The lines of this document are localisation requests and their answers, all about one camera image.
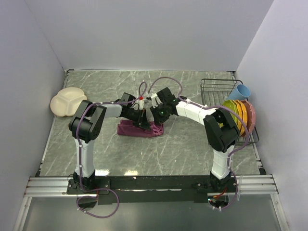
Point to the pink scalloped plate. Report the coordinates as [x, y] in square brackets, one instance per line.
[251, 113]

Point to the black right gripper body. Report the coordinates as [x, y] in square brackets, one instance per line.
[160, 112]

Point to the purple cloth napkin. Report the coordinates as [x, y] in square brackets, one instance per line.
[126, 128]

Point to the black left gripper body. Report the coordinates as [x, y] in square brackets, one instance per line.
[133, 115]

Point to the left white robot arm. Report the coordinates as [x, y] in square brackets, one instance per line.
[86, 125]

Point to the black wire dish rack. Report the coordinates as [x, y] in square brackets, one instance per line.
[216, 92]

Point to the light blue plastic cup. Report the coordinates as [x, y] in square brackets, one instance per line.
[240, 92]

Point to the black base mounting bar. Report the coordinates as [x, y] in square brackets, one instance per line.
[146, 189]

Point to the orange scalloped plate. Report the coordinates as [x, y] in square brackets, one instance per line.
[242, 112]

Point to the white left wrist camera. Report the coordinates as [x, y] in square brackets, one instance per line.
[139, 104]

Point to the cream divided ceramic plate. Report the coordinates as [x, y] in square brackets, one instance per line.
[67, 101]

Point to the green scalloped plate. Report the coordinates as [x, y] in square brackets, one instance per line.
[231, 105]

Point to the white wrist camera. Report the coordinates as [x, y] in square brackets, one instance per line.
[139, 104]
[154, 100]

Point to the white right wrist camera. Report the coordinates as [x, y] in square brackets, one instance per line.
[154, 100]

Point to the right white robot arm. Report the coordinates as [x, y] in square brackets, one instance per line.
[221, 129]

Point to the aluminium frame rail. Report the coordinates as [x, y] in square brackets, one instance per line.
[65, 186]

